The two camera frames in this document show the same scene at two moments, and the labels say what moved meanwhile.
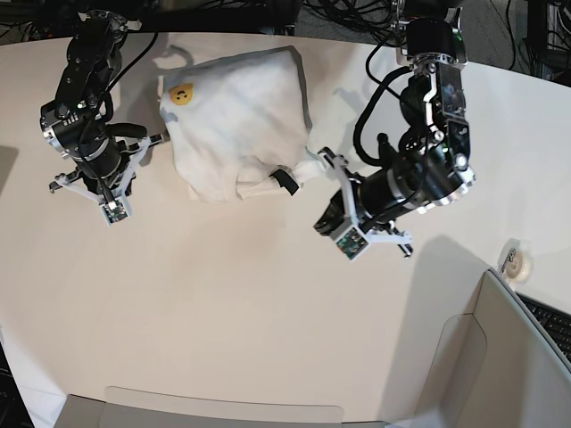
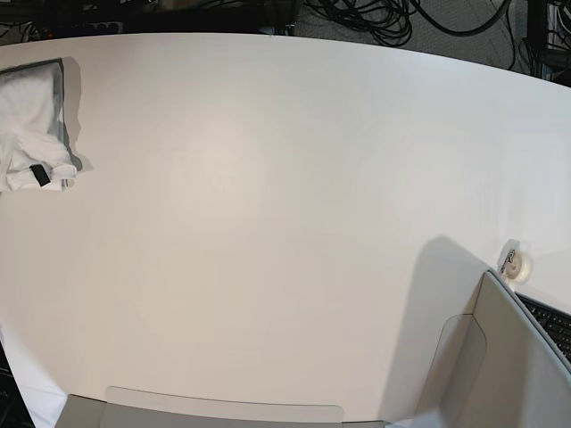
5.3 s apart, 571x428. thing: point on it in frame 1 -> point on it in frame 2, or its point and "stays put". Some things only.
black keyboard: [557, 322] stays put
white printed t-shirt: [235, 120] -> [33, 155]
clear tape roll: [516, 260] stays put
